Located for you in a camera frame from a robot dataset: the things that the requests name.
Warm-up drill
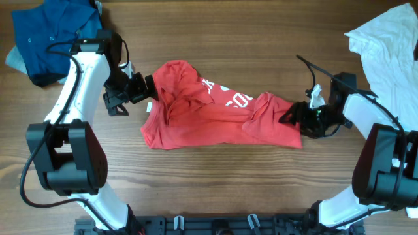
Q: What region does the white t-shirt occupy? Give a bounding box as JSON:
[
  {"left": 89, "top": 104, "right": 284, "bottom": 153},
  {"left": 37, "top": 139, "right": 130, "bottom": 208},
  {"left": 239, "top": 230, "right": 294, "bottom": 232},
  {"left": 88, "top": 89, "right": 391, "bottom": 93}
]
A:
[{"left": 344, "top": 3, "right": 417, "bottom": 131}]

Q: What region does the blue folded shirt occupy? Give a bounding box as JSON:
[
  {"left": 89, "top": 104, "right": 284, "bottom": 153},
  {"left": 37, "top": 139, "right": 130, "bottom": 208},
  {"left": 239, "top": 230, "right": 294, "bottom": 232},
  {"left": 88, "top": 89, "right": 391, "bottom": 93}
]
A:
[{"left": 11, "top": 0, "right": 102, "bottom": 80}]

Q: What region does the black folded garment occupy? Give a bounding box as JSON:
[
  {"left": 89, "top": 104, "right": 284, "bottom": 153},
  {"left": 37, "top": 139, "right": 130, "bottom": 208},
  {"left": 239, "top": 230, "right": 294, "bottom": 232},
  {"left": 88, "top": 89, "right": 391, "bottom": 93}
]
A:
[{"left": 29, "top": 73, "right": 67, "bottom": 87}]

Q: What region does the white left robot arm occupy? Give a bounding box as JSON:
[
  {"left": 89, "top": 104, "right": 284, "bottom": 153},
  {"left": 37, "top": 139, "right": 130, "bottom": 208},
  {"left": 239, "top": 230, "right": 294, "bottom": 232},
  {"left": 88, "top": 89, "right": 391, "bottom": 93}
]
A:
[{"left": 26, "top": 32, "right": 158, "bottom": 234}]

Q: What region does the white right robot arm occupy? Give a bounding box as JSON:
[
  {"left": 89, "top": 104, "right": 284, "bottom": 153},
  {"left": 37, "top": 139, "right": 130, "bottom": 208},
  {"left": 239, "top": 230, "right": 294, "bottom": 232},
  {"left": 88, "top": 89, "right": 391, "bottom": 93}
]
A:
[{"left": 279, "top": 72, "right": 417, "bottom": 234}]

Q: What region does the red t-shirt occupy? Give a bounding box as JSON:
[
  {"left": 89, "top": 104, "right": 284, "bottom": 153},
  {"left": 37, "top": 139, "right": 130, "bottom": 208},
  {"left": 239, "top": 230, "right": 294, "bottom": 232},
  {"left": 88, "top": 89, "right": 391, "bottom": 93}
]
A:
[{"left": 140, "top": 60, "right": 302, "bottom": 150}]

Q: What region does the grey folded garment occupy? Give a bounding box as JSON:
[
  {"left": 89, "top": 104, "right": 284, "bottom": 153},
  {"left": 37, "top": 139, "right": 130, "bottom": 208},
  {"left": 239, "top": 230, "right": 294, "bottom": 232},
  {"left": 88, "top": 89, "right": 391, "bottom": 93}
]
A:
[{"left": 5, "top": 44, "right": 75, "bottom": 83}]

